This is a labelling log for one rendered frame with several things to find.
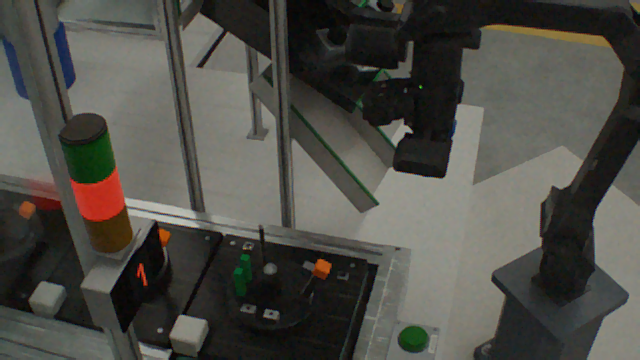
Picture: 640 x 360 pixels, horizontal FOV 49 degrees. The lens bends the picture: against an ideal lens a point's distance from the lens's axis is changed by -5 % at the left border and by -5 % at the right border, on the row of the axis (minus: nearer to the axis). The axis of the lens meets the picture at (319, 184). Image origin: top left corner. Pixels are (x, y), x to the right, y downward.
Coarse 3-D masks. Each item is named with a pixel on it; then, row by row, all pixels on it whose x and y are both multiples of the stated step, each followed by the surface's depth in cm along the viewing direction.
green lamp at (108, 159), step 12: (108, 132) 72; (96, 144) 70; (108, 144) 72; (72, 156) 70; (84, 156) 70; (96, 156) 71; (108, 156) 72; (72, 168) 72; (84, 168) 71; (96, 168) 72; (108, 168) 73; (84, 180) 72; (96, 180) 73
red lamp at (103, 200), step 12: (72, 180) 74; (108, 180) 74; (84, 192) 74; (96, 192) 74; (108, 192) 74; (120, 192) 76; (84, 204) 75; (96, 204) 75; (108, 204) 75; (120, 204) 77; (96, 216) 76; (108, 216) 76
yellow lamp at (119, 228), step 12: (84, 216) 77; (120, 216) 77; (96, 228) 77; (108, 228) 77; (120, 228) 78; (132, 228) 81; (96, 240) 78; (108, 240) 78; (120, 240) 79; (108, 252) 79
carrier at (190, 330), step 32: (224, 256) 119; (256, 256) 119; (288, 256) 119; (320, 256) 119; (224, 288) 114; (256, 288) 111; (288, 288) 111; (320, 288) 114; (352, 288) 114; (192, 320) 106; (224, 320) 109; (256, 320) 107; (288, 320) 106; (320, 320) 109; (192, 352) 105; (224, 352) 105; (256, 352) 105; (288, 352) 105; (320, 352) 104
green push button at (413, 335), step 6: (402, 330) 107; (408, 330) 107; (414, 330) 107; (420, 330) 107; (402, 336) 106; (408, 336) 106; (414, 336) 106; (420, 336) 106; (426, 336) 106; (402, 342) 106; (408, 342) 105; (414, 342) 105; (420, 342) 105; (426, 342) 106; (408, 348) 105; (414, 348) 105; (420, 348) 105
